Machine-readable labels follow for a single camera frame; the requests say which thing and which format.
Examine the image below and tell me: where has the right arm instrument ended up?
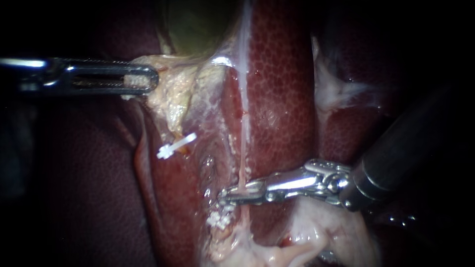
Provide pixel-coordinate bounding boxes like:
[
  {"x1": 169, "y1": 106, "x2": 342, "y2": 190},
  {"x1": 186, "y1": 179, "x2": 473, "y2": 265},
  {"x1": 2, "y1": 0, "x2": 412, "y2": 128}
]
[{"x1": 264, "y1": 158, "x2": 352, "y2": 208}]

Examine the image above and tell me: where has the left arm instrument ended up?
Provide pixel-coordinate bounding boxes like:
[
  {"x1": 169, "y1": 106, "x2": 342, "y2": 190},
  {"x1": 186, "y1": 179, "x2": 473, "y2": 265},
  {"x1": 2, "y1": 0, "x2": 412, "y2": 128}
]
[{"x1": 0, "y1": 56, "x2": 70, "y2": 94}]

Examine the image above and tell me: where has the gallbladder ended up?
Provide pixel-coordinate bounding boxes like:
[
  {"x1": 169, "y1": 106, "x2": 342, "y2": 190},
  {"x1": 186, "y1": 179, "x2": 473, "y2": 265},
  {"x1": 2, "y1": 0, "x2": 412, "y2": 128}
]
[{"x1": 121, "y1": 0, "x2": 246, "y2": 143}]

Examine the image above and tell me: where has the dark red liver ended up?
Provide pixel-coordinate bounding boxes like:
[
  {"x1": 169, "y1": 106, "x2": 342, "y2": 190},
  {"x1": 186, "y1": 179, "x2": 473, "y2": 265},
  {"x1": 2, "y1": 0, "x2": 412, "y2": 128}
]
[{"x1": 33, "y1": 0, "x2": 413, "y2": 267}]

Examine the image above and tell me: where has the white clip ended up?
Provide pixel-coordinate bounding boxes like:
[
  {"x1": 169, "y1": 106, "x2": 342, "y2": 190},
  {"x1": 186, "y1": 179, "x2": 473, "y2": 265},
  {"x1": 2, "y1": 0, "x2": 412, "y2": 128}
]
[{"x1": 156, "y1": 132, "x2": 198, "y2": 161}]

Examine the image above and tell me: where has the pale fatty tissue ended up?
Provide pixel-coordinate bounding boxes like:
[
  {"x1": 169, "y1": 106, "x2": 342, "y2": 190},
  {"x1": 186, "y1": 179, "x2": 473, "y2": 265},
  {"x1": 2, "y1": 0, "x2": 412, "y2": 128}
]
[
  {"x1": 311, "y1": 35, "x2": 381, "y2": 116},
  {"x1": 201, "y1": 196, "x2": 383, "y2": 267}
]

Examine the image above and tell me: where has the right arm instrument jaw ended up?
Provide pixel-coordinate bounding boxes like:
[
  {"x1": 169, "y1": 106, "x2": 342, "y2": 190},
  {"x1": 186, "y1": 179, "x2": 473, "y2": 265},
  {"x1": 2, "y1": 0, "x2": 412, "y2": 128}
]
[
  {"x1": 217, "y1": 191, "x2": 276, "y2": 207},
  {"x1": 222, "y1": 178, "x2": 269, "y2": 197}
]

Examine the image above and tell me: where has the left arm instrument jaw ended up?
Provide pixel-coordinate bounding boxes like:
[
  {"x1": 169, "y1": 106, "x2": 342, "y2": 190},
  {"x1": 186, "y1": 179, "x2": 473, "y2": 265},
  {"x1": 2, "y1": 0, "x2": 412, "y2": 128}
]
[{"x1": 61, "y1": 58, "x2": 160, "y2": 97}]

